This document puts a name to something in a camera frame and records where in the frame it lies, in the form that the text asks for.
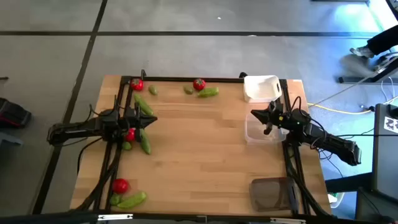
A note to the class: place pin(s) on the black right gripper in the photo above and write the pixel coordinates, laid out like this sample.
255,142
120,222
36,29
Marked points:
281,119

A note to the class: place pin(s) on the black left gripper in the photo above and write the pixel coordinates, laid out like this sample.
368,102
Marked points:
129,121

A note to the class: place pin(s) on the red tomato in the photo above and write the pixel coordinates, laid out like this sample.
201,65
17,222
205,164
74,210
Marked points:
120,185
136,84
199,84
130,135

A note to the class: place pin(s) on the small green lime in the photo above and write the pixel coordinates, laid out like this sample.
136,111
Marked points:
152,90
188,90
126,145
115,199

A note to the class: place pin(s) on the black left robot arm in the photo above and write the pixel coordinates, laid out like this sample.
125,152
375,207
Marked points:
77,129

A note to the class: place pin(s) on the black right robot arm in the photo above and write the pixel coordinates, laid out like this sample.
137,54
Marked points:
329,140

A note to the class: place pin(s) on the clear plastic container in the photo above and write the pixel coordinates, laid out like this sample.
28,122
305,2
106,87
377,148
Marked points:
253,135

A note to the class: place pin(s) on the white plastic basket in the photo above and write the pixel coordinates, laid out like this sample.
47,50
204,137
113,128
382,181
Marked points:
262,90

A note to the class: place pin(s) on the dark grey plastic container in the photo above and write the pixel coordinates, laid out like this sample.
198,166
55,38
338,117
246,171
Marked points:
270,194

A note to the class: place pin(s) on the black floor stand bar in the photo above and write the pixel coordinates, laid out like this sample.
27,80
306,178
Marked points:
357,79

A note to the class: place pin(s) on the person's shoe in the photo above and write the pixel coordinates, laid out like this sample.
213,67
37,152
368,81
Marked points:
361,51

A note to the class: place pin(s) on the black white marker tag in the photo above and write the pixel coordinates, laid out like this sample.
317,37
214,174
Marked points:
391,124

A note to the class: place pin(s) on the grey cabinet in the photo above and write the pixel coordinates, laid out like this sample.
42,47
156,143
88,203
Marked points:
385,161

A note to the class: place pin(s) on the red and black bag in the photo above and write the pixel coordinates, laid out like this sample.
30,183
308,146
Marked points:
14,113

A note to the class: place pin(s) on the grey floor object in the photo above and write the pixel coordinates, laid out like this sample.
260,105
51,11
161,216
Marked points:
9,140

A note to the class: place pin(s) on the black horizontal bar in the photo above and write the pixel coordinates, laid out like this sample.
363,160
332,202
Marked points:
46,217

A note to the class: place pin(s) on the person's leg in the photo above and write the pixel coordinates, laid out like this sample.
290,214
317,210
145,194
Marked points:
384,40

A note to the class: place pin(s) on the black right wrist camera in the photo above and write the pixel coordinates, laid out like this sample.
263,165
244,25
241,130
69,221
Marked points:
275,106

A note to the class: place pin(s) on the black table frame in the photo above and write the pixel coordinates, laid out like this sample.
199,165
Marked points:
192,79

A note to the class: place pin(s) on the silver metal bracket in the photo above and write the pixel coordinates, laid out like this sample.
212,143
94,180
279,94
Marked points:
115,216
287,220

